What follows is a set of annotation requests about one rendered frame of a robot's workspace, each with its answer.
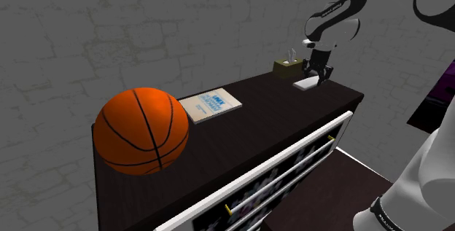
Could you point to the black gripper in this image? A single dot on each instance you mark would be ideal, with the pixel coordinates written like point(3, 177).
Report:
point(321, 58)

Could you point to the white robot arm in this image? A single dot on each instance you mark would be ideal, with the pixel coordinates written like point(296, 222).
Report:
point(421, 187)

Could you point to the white flat square pad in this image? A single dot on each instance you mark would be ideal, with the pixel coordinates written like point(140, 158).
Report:
point(304, 84)

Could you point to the olive tissue box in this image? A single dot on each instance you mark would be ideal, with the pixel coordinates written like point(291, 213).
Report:
point(286, 68)

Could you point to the dark chest of drawers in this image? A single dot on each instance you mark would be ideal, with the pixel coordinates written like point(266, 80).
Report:
point(249, 130)

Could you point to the pale book with blue lettering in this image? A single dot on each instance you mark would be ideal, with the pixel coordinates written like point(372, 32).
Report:
point(210, 104)

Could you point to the black and purple furniture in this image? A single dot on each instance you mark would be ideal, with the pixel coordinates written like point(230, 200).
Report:
point(432, 111)

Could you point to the orange basketball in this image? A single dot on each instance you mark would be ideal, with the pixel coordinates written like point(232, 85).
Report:
point(140, 130)

